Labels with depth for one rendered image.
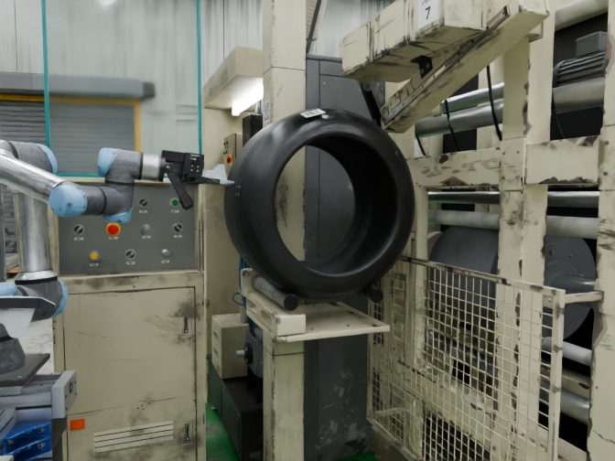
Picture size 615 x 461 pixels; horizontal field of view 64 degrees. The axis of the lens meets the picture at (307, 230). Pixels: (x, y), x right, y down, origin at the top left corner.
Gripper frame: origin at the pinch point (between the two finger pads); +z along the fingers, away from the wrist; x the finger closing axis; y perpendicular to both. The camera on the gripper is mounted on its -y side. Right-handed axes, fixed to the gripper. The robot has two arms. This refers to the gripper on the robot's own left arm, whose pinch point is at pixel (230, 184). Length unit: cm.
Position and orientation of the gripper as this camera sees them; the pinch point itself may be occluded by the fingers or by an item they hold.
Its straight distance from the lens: 144.0
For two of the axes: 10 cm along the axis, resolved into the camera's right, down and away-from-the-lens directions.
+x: -3.6, -0.5, 9.3
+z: 9.3, 0.8, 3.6
